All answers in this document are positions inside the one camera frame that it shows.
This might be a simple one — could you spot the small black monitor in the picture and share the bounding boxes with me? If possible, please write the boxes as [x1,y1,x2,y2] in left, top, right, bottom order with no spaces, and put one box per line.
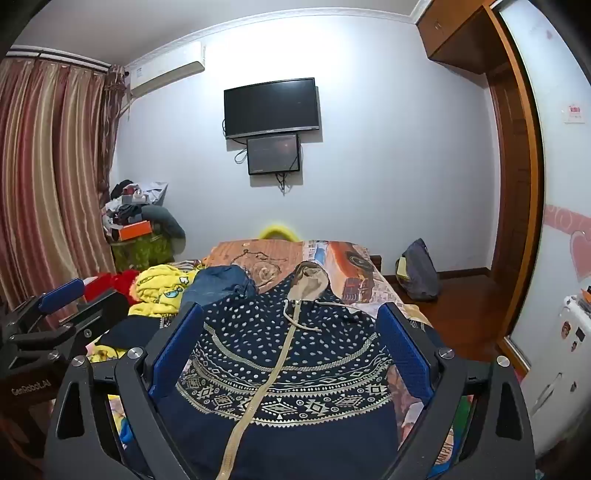
[246,133,302,176]

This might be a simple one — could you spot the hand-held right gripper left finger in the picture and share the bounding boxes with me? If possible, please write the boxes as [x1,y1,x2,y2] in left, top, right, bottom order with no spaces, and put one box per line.
[43,302,218,480]

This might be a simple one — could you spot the green covered cabinet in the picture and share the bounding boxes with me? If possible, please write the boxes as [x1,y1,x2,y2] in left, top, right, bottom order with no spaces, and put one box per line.
[111,233,176,273]

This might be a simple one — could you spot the blue jeans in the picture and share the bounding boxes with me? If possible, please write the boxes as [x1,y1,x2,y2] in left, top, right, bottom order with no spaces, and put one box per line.
[180,265,259,315]

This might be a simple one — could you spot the brown wooden door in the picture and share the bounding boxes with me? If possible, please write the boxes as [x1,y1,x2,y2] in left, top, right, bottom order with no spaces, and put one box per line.
[480,4,546,370]

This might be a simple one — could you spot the white curtain pelmet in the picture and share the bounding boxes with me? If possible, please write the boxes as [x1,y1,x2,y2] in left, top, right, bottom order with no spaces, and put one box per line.
[4,44,114,73]

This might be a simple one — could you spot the clutter pile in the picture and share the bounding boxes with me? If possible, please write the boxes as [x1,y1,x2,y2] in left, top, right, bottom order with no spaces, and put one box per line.
[102,179,169,232]

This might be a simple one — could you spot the dark grey cloth bundle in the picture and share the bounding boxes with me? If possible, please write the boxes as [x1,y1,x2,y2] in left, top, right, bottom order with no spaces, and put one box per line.
[141,204,186,252]

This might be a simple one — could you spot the navy patterned hoodie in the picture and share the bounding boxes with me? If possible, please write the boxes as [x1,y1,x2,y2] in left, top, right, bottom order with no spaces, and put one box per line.
[154,261,402,480]

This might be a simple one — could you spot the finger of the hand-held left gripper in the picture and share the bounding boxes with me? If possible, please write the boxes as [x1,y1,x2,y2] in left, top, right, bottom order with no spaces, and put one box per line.
[4,278,86,331]
[9,291,130,366]

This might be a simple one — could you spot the white door with pink heart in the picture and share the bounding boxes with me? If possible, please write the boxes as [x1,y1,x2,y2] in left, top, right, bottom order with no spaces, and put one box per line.
[501,0,591,462]

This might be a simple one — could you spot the dark grey bag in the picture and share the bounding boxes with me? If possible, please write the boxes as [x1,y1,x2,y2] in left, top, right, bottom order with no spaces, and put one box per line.
[394,237,441,303]

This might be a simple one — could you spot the orange box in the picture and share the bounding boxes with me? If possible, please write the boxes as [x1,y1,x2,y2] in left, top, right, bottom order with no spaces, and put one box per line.
[117,220,153,241]

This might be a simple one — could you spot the white air conditioner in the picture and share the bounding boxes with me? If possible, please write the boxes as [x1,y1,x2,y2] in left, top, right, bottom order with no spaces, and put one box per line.
[122,41,206,100]

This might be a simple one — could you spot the printed bed blanket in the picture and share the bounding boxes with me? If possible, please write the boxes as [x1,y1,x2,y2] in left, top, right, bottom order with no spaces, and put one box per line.
[166,239,476,467]

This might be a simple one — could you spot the yellow round object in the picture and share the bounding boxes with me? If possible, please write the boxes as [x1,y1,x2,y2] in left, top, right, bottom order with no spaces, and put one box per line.
[257,223,298,241]

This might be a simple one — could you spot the yellow cartoon garment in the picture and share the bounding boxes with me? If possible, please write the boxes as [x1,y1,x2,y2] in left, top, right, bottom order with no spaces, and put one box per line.
[85,265,206,365]

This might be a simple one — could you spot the striped curtain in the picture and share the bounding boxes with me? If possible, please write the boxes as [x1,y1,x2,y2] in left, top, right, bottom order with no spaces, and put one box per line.
[0,46,127,315]

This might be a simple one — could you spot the white appliance with stickers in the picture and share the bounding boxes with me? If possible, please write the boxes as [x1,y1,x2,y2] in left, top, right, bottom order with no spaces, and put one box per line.
[526,286,591,462]

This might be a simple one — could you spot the large black television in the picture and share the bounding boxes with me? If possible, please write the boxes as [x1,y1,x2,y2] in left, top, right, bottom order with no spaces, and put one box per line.
[223,78,321,140]

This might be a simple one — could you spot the wooden overhead cabinet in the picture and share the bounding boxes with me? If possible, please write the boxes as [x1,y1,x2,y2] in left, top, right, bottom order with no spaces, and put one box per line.
[414,0,497,75]

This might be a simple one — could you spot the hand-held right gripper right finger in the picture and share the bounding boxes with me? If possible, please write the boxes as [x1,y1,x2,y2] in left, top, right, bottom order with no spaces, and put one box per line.
[376,302,536,480]

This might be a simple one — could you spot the red garment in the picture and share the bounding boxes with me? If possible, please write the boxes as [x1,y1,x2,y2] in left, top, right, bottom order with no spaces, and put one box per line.
[83,270,141,305]

